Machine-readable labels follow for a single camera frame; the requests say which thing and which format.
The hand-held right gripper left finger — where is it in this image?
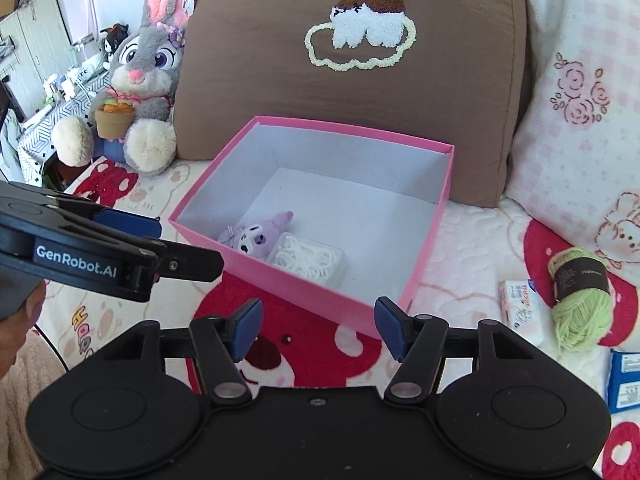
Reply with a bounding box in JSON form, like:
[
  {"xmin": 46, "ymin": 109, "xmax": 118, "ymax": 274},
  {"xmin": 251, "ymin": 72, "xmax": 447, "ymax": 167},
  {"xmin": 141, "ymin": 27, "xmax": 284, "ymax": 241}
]
[{"xmin": 102, "ymin": 297, "xmax": 265, "ymax": 408}]

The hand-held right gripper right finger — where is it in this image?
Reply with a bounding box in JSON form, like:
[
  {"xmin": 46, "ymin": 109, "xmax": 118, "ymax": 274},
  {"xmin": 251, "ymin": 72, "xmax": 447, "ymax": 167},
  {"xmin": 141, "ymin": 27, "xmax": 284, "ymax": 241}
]
[{"xmin": 374, "ymin": 296, "xmax": 538, "ymax": 408}]

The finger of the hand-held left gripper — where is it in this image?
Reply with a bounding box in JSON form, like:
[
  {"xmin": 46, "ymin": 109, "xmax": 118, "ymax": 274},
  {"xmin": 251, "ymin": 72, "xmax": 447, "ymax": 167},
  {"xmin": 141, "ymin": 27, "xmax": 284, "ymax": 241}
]
[
  {"xmin": 92, "ymin": 207, "xmax": 164, "ymax": 241},
  {"xmin": 152, "ymin": 240, "xmax": 225, "ymax": 283}
]

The purple plush toy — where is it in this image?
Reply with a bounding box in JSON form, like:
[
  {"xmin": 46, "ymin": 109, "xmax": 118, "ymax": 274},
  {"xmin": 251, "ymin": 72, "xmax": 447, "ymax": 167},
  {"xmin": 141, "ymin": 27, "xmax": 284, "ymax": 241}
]
[{"xmin": 217, "ymin": 210, "xmax": 295, "ymax": 260}]

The pink cardboard box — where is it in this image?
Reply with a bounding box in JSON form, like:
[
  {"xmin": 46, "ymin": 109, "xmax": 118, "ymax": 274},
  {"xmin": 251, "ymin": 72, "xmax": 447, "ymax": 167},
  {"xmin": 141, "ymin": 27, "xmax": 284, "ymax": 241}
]
[{"xmin": 168, "ymin": 116, "xmax": 456, "ymax": 342}]

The clear box of white bands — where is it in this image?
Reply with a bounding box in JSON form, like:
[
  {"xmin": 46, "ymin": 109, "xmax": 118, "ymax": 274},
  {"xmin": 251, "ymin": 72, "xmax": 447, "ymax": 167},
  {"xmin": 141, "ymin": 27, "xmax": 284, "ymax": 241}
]
[{"xmin": 267, "ymin": 232, "xmax": 347, "ymax": 286}]

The white tissue pack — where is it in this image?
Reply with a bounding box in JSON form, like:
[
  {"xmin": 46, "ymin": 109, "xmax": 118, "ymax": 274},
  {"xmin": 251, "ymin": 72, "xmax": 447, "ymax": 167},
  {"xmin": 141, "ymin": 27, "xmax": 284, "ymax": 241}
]
[{"xmin": 497, "ymin": 277, "xmax": 561, "ymax": 346}]

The green yarn ball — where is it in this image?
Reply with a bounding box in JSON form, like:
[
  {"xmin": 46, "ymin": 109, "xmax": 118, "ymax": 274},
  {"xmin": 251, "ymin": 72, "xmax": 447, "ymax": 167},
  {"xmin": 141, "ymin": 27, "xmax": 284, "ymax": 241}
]
[{"xmin": 547, "ymin": 245, "xmax": 615, "ymax": 350}]

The blue packet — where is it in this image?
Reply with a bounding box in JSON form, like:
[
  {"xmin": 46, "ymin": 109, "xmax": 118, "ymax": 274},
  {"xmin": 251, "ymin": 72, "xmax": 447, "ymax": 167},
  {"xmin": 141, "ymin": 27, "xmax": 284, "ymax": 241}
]
[{"xmin": 606, "ymin": 349, "xmax": 640, "ymax": 413}]

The person's left hand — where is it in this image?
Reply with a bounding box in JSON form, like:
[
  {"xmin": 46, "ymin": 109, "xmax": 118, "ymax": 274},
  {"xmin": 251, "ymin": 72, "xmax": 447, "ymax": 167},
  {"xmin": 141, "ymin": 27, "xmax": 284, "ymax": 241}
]
[{"xmin": 0, "ymin": 284, "xmax": 49, "ymax": 378}]

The table with patterned cloth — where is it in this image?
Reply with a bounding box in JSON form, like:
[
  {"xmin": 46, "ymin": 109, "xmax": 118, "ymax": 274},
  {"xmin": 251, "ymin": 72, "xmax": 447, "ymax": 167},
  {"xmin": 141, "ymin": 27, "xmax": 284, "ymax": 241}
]
[{"xmin": 19, "ymin": 67, "xmax": 117, "ymax": 192}]

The printed bear blanket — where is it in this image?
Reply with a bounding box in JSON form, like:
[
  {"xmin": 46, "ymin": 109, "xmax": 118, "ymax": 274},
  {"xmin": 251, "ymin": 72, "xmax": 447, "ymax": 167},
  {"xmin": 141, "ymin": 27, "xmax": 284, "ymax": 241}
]
[{"xmin": 35, "ymin": 152, "xmax": 640, "ymax": 480}]

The grey bunny plush toy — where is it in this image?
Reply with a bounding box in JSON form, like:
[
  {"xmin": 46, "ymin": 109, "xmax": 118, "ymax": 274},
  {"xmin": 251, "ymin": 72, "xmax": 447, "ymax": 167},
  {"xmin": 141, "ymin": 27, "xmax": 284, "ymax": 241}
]
[{"xmin": 52, "ymin": 0, "xmax": 206, "ymax": 176}]

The black plush toy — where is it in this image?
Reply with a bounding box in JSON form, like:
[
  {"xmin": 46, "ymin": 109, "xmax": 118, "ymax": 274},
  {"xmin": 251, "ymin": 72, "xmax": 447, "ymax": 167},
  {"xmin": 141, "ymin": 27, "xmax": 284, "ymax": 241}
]
[{"xmin": 99, "ymin": 23, "xmax": 132, "ymax": 70}]

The beige fleece cloth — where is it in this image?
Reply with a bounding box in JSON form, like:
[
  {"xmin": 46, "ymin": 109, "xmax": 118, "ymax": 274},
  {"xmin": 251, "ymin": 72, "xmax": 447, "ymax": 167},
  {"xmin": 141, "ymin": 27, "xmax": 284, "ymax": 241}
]
[{"xmin": 0, "ymin": 335, "xmax": 68, "ymax": 480}]

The white cabinet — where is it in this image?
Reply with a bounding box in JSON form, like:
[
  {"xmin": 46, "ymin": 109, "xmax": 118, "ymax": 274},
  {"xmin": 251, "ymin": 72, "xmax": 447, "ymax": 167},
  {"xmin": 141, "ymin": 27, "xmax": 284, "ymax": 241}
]
[{"xmin": 0, "ymin": 0, "xmax": 86, "ymax": 126}]

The brown pillow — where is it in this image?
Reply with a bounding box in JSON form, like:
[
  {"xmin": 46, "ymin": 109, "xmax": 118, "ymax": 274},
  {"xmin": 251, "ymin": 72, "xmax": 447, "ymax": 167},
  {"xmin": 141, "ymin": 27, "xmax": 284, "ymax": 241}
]
[{"xmin": 172, "ymin": 0, "xmax": 531, "ymax": 208}]

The pink checked pillow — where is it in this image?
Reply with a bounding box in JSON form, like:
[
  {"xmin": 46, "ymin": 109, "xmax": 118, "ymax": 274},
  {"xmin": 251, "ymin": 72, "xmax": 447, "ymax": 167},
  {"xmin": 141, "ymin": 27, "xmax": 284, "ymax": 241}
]
[{"xmin": 500, "ymin": 0, "xmax": 640, "ymax": 281}]

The black cable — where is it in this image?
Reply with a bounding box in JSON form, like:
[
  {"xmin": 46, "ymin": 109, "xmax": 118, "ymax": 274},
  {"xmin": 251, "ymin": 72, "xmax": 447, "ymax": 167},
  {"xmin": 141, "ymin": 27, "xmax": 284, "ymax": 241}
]
[{"xmin": 34, "ymin": 326, "xmax": 68, "ymax": 373}]

